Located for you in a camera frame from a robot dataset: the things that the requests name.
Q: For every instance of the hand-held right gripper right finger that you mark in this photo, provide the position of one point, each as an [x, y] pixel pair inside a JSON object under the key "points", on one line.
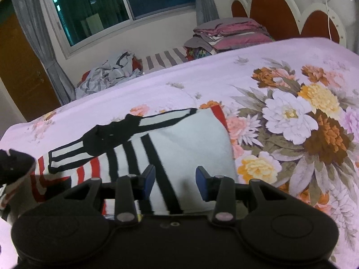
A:
{"points": [[201, 182]]}

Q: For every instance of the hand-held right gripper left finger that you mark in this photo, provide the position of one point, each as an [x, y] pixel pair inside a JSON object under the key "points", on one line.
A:
{"points": [[149, 179]]}

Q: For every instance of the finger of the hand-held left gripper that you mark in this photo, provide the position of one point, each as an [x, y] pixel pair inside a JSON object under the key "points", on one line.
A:
{"points": [[15, 165]]}

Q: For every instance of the black red white striped sweater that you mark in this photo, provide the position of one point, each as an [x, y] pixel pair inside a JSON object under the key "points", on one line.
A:
{"points": [[182, 162]]}

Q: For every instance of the crumpled grey clothes pile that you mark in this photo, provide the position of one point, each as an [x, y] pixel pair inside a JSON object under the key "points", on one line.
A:
{"points": [[108, 71]]}

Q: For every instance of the brown wooden door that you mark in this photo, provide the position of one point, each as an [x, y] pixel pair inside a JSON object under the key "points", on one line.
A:
{"points": [[19, 70]]}

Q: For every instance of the pink floral blanket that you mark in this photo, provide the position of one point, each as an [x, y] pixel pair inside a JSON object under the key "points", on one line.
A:
{"points": [[196, 84]]}

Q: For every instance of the grey white striped cloth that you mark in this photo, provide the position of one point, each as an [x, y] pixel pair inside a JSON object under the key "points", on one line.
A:
{"points": [[162, 58]]}

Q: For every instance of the colourful floral cloth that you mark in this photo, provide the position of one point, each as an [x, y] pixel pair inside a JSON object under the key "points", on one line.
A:
{"points": [[200, 53]]}

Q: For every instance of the grey curtain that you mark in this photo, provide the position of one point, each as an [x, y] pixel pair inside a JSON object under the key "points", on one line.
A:
{"points": [[203, 2], [33, 33]]}

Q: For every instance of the folded pink grey blankets stack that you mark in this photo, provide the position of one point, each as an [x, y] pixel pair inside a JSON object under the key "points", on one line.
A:
{"points": [[232, 33]]}

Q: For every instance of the white and brown scalloped headboard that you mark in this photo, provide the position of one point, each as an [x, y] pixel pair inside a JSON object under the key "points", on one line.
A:
{"points": [[269, 11]]}

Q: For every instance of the window with white frame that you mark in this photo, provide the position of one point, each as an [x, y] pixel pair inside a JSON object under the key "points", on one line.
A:
{"points": [[92, 11]]}

